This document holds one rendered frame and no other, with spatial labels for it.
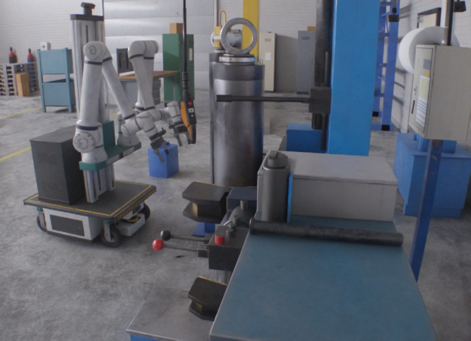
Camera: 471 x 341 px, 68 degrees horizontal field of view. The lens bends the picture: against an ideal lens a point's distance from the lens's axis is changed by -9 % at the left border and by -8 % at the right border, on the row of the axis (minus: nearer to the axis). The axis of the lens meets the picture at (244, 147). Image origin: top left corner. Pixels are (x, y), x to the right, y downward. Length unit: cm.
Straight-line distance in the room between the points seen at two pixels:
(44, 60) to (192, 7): 537
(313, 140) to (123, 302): 158
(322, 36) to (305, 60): 999
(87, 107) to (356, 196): 193
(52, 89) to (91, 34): 644
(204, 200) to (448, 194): 282
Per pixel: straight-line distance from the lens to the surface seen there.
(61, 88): 937
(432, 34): 202
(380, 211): 115
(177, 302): 227
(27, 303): 276
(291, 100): 142
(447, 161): 371
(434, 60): 170
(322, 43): 166
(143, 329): 212
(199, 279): 178
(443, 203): 385
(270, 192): 103
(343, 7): 146
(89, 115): 263
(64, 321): 252
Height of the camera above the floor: 156
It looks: 16 degrees down
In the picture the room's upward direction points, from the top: 1 degrees clockwise
